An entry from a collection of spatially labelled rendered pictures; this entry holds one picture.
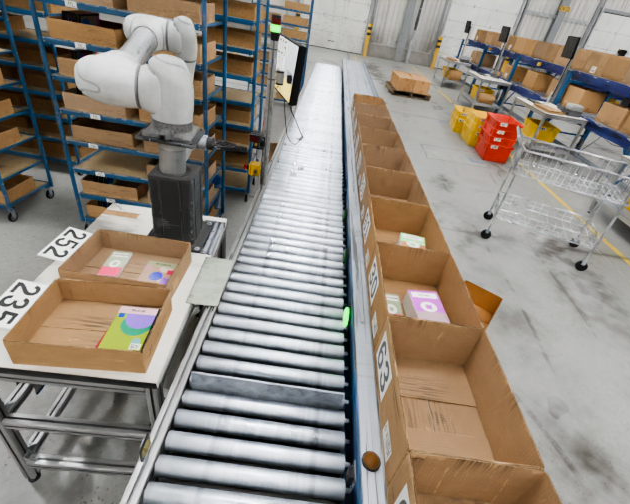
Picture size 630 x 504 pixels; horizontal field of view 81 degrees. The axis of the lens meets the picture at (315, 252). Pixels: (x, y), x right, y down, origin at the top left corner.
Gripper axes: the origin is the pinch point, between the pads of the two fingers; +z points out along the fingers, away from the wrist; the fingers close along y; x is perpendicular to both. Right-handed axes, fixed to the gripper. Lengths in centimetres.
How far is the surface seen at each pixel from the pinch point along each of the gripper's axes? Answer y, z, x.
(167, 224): -79, -14, 9
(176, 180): -79, -9, -12
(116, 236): -90, -32, 12
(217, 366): -140, 25, 20
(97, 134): 21, -100, 15
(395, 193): -20, 94, 3
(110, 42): 20, -82, -42
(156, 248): -90, -15, 15
